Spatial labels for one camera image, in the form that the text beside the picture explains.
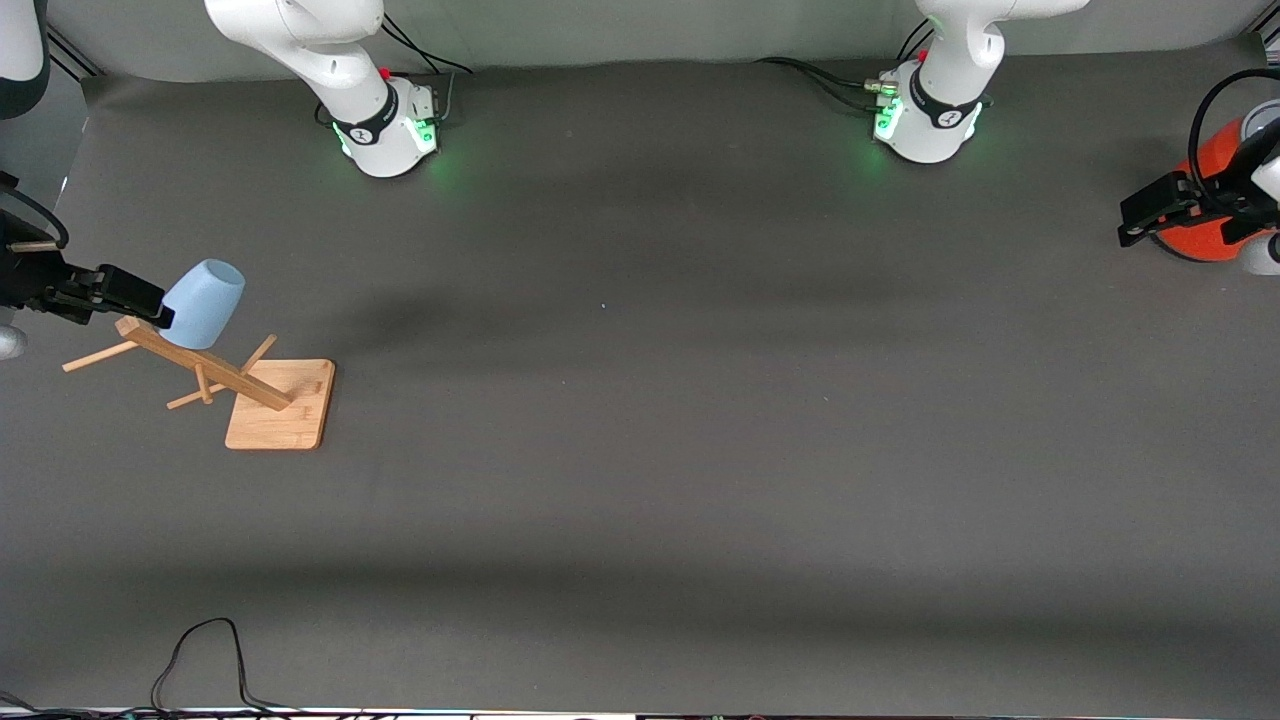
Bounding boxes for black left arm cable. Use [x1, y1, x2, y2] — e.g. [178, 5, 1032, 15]
[1188, 68, 1280, 196]

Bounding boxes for black left arm base cables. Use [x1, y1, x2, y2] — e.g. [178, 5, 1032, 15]
[755, 18, 936, 113]

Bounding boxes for wooden cup rack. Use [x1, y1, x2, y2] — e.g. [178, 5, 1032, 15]
[62, 315, 336, 451]

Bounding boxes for dark metal frame rail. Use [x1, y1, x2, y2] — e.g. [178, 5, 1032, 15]
[45, 25, 101, 79]

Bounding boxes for black right arm base cables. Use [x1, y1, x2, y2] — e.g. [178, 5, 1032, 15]
[380, 12, 473, 126]

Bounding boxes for light blue cup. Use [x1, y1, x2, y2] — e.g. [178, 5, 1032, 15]
[160, 259, 246, 351]

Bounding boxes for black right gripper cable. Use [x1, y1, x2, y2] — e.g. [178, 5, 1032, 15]
[0, 185, 69, 251]

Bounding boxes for orange cylindrical can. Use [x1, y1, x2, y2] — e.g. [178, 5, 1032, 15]
[1150, 115, 1280, 263]

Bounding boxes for thin black floor cable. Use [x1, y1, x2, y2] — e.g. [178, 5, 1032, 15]
[150, 618, 301, 713]

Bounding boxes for black arm base cables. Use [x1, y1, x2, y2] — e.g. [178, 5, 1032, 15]
[380, 12, 473, 126]
[755, 18, 936, 113]

